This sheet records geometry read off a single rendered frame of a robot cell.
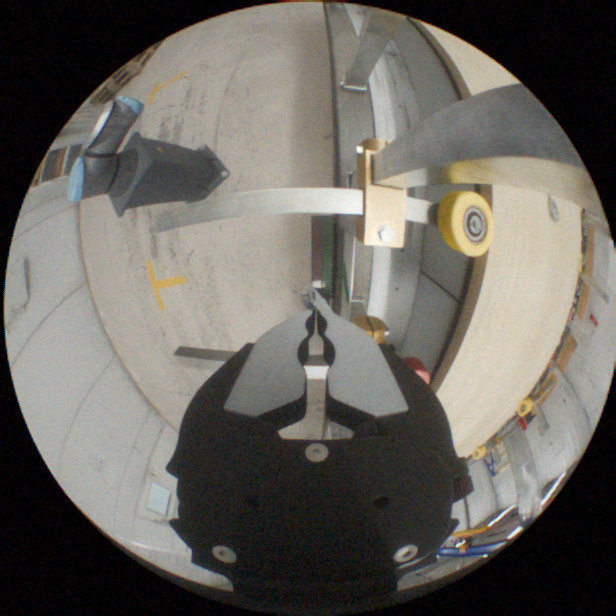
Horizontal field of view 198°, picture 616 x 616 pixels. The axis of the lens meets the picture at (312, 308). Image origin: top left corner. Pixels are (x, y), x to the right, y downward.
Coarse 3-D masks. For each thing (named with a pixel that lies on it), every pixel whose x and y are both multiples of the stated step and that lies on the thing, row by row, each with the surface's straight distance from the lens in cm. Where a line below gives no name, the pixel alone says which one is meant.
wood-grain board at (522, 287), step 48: (480, 192) 32; (528, 192) 41; (528, 240) 40; (576, 240) 91; (480, 288) 31; (528, 288) 44; (480, 336) 36; (528, 336) 56; (432, 384) 42; (480, 384) 50; (528, 384) 97; (480, 432) 100
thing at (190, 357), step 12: (180, 348) 43; (192, 348) 41; (204, 348) 40; (180, 360) 42; (192, 360) 40; (204, 360) 38; (216, 360) 36; (312, 360) 33; (324, 360) 33; (312, 372) 33; (324, 372) 33
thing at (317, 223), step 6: (318, 222) 39; (318, 228) 39; (318, 234) 40; (318, 240) 40; (318, 246) 40; (318, 252) 40; (318, 258) 40; (318, 264) 41; (318, 270) 41; (318, 276) 41; (318, 282) 42; (318, 288) 42
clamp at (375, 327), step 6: (360, 318) 31; (366, 318) 31; (372, 318) 32; (378, 318) 32; (354, 324) 30; (360, 324) 30; (366, 324) 30; (372, 324) 30; (378, 324) 30; (384, 324) 31; (366, 330) 29; (372, 330) 29; (378, 330) 29; (384, 330) 30; (372, 336) 29; (378, 336) 29; (384, 336) 31; (378, 342) 30; (384, 342) 30
